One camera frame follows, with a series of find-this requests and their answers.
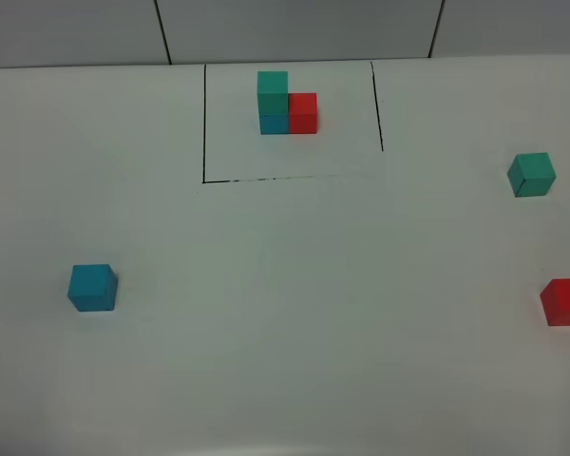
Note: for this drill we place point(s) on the blue template block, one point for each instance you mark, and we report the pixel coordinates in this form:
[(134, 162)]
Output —
[(274, 124)]

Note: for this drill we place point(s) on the red template block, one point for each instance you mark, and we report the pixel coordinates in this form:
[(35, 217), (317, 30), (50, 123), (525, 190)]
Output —
[(303, 113)]

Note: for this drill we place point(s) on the green template block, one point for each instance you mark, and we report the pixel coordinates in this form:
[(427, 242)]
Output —
[(272, 93)]

